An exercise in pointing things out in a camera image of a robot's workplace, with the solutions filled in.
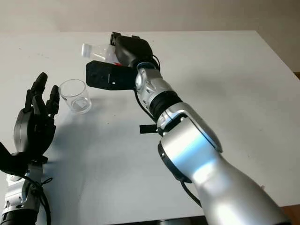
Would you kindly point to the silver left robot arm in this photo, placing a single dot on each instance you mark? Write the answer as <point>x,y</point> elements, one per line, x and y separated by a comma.
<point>16,197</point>

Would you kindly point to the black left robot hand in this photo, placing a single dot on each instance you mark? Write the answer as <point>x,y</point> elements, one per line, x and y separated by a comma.
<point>32,126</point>

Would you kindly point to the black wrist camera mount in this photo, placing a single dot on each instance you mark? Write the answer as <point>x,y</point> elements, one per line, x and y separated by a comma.
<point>14,159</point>
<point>110,76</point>

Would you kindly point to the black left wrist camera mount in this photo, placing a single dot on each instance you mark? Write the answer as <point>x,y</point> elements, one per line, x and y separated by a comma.
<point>14,159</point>

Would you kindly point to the black tape strip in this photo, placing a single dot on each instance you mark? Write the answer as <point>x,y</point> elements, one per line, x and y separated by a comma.
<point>146,129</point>

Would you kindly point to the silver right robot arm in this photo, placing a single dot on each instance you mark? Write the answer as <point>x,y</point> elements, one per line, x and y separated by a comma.
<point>199,152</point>

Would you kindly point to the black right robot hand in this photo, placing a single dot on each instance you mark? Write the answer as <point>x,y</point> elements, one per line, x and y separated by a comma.
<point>133,49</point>

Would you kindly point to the clear water bottle red label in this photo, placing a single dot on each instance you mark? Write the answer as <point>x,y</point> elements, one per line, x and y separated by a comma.
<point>98,52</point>

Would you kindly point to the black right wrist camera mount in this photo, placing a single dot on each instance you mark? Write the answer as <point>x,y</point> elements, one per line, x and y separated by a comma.
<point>110,76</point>

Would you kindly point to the clear glass cup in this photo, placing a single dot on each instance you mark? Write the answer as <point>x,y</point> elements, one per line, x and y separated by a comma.
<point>77,100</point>

